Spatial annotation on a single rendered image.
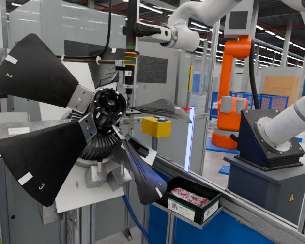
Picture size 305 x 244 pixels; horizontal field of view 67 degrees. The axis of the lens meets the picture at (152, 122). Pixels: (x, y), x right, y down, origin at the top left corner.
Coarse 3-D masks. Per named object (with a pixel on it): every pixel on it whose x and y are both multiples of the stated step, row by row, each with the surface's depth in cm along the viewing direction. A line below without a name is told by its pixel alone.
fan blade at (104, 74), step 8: (120, 48) 102; (104, 56) 99; (112, 56) 98; (120, 56) 98; (96, 64) 97; (104, 64) 96; (112, 64) 94; (96, 72) 95; (104, 72) 93; (112, 72) 91; (96, 80) 92; (104, 80) 90; (112, 80) 88; (96, 88) 90
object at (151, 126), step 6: (144, 120) 136; (150, 120) 131; (156, 120) 130; (144, 126) 136; (150, 126) 131; (156, 126) 126; (162, 126) 128; (168, 126) 130; (144, 132) 137; (150, 132) 132; (156, 132) 127; (162, 132) 128; (168, 132) 131
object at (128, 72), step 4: (128, 68) 83; (132, 68) 84; (128, 72) 83; (132, 72) 84; (128, 76) 84; (132, 76) 84; (128, 80) 84; (132, 80) 85; (128, 84) 84; (132, 84) 85; (128, 88) 85; (128, 92) 85
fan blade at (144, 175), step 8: (128, 144) 79; (128, 152) 73; (136, 152) 82; (136, 160) 75; (136, 168) 72; (144, 168) 77; (136, 176) 69; (144, 176) 73; (152, 176) 79; (144, 184) 71; (152, 184) 75; (144, 192) 68; (152, 192) 72; (160, 192) 76; (144, 200) 67; (152, 200) 70
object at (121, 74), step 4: (116, 60) 85; (116, 64) 85; (120, 64) 84; (116, 68) 85; (120, 68) 84; (124, 68) 85; (120, 72) 85; (124, 72) 86; (120, 76) 85; (124, 76) 86; (120, 80) 85; (124, 80) 87; (120, 84) 85; (124, 84) 84; (132, 88) 83; (136, 88) 85
